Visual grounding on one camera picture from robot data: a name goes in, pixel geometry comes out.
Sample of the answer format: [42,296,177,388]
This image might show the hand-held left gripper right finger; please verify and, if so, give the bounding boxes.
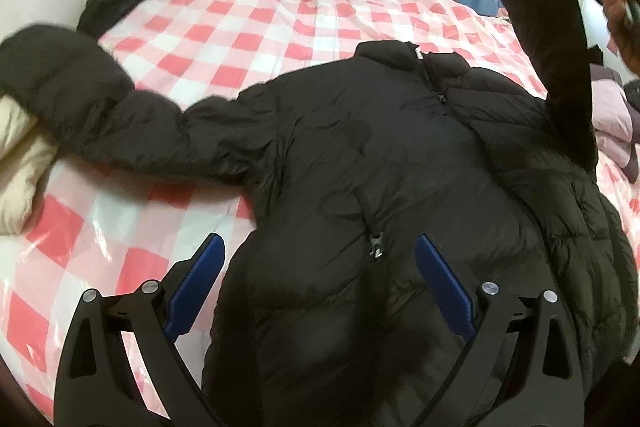
[414,234,587,427]

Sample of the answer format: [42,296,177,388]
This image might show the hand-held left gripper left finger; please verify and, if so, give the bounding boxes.
[52,232,226,427]

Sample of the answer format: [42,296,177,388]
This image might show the black puffer jacket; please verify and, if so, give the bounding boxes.
[0,0,637,427]

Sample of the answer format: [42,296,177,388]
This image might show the lilac clothing pile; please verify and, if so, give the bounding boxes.
[589,64,640,184]

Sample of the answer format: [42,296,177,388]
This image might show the cream quilted cloth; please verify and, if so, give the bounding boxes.
[0,94,62,236]

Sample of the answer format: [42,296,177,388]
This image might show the pink checked bed sheet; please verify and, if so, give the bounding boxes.
[0,0,640,427]

